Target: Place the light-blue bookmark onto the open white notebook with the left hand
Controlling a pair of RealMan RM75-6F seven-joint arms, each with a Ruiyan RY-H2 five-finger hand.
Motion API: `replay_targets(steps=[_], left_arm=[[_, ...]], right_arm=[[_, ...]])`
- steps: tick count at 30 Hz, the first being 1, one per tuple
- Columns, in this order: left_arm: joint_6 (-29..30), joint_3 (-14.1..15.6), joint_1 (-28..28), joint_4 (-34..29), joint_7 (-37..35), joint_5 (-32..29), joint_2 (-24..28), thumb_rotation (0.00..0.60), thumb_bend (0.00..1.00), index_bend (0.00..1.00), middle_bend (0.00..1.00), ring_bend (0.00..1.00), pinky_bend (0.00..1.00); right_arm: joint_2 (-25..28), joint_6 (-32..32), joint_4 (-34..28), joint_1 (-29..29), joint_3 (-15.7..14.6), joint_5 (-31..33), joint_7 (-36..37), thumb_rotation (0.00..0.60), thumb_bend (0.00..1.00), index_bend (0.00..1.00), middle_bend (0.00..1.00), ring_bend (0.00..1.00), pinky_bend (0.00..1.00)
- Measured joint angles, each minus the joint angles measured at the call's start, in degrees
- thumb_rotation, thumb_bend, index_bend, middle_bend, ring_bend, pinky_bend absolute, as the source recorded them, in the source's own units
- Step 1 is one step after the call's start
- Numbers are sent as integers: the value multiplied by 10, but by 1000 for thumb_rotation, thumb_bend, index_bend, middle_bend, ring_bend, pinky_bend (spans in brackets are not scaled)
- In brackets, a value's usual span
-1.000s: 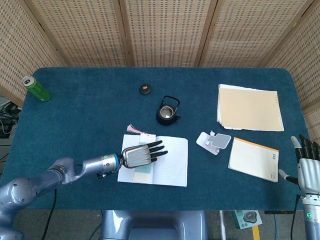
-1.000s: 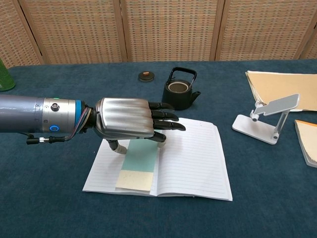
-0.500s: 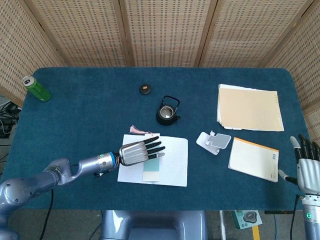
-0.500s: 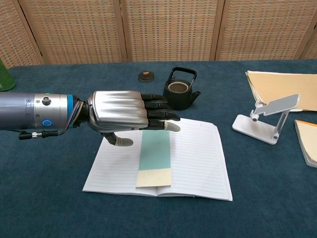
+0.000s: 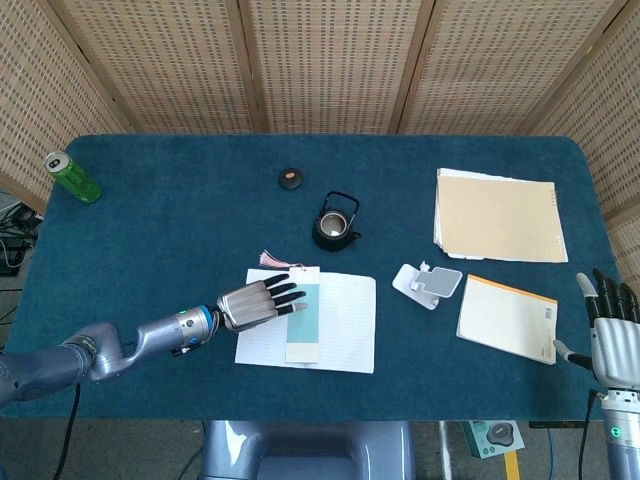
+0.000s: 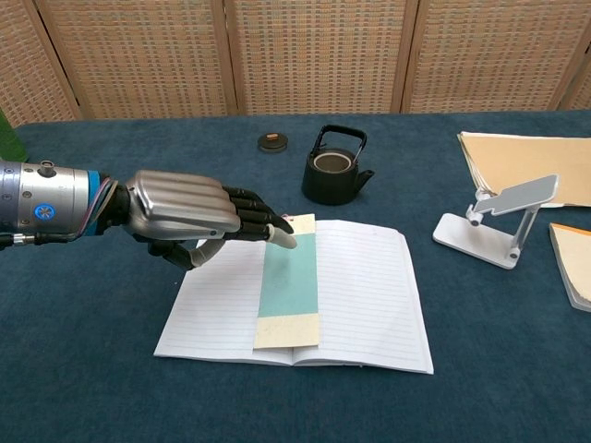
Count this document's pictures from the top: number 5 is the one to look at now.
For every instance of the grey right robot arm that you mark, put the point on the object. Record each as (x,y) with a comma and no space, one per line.
(622,440)

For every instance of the woven bamboo folding screen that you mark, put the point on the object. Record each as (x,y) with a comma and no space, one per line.
(330,65)

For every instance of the light blue tasselled bookmark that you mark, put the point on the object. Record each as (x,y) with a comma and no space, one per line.
(305,330)

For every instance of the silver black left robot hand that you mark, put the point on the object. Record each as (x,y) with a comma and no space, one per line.
(247,307)

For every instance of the teal product box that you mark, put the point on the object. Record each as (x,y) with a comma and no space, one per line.
(495,437)

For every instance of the beige paper folder stack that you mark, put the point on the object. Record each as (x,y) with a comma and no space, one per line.
(500,220)

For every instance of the yellow notepad with orange edge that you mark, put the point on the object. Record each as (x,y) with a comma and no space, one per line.
(505,317)

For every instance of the white table leg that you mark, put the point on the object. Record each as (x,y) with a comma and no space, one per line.
(445,450)

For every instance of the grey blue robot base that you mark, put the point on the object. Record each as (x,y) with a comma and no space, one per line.
(300,450)

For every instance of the green drink can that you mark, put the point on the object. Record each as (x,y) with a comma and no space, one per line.
(77,181)

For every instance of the open lined notebook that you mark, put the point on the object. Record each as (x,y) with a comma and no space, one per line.
(345,320)

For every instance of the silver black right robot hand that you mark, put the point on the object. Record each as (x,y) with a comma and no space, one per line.
(617,350)

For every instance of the dark blue table cloth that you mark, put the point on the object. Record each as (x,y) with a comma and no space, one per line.
(175,190)

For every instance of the white folding phone stand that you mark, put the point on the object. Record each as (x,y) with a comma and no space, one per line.
(435,282)

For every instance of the black cast iron teapot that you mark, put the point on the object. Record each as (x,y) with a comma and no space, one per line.
(334,232)

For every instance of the black teapot lid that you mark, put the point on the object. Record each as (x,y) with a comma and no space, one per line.
(290,180)

